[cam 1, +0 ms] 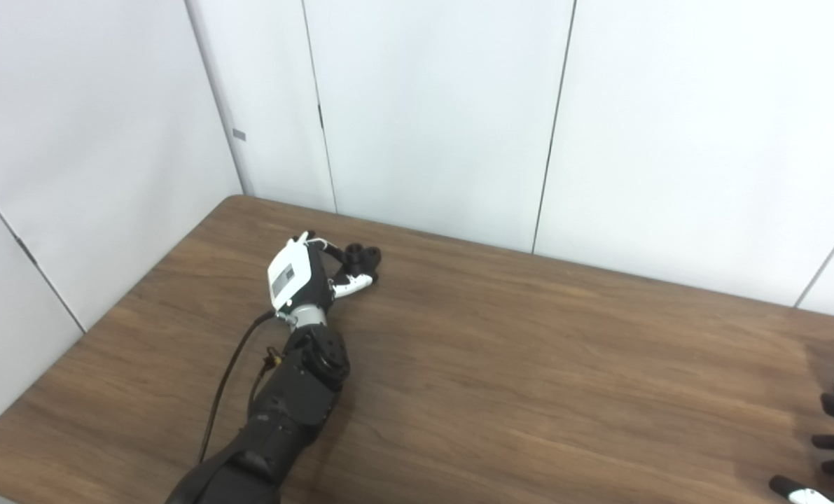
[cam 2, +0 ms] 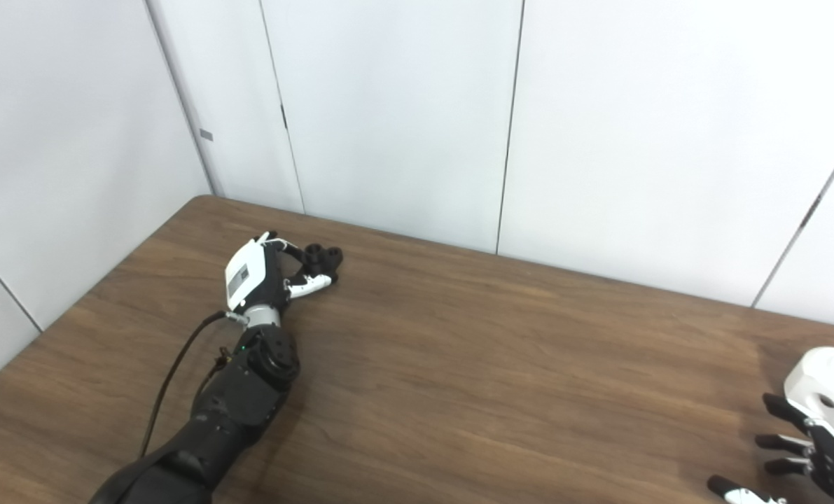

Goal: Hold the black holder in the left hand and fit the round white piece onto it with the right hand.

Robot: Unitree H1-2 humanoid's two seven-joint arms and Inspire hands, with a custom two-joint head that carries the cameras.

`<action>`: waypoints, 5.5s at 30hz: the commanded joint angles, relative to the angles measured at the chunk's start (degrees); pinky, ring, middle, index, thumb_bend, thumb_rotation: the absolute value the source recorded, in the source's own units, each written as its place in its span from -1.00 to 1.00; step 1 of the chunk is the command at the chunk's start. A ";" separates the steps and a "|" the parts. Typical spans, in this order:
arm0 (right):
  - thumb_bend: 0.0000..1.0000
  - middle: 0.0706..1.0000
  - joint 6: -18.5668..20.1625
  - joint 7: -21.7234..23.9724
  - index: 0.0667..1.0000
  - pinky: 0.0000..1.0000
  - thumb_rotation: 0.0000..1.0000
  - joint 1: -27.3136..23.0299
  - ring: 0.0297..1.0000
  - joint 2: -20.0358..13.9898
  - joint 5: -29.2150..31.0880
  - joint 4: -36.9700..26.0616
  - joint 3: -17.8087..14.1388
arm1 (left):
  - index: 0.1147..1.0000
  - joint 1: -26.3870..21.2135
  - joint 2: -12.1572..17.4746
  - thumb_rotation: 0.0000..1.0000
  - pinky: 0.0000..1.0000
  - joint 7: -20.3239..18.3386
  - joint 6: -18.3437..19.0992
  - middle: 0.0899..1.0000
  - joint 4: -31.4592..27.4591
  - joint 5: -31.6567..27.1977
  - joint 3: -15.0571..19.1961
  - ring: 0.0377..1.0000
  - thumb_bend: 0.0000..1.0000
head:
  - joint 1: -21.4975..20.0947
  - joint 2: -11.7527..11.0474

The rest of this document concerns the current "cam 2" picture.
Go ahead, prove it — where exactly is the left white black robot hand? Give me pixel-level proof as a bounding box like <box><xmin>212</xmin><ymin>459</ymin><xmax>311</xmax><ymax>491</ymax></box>
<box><xmin>224</xmin><ymin>232</ymin><xmax>335</xmax><ymax>313</ymax></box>

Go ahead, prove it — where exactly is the black flanged holder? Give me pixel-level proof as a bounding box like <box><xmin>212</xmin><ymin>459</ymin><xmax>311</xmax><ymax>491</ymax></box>
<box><xmin>298</xmin><ymin>243</ymin><xmax>344</xmax><ymax>284</ymax></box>

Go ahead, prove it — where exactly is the round white piece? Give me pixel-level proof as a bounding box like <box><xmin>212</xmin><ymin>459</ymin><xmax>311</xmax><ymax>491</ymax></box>
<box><xmin>784</xmin><ymin>347</ymin><xmax>834</xmax><ymax>440</ymax></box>

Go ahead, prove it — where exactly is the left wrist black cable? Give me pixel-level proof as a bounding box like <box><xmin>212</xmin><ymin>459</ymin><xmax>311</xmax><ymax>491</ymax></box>
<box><xmin>139</xmin><ymin>311</ymin><xmax>249</xmax><ymax>459</ymax></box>

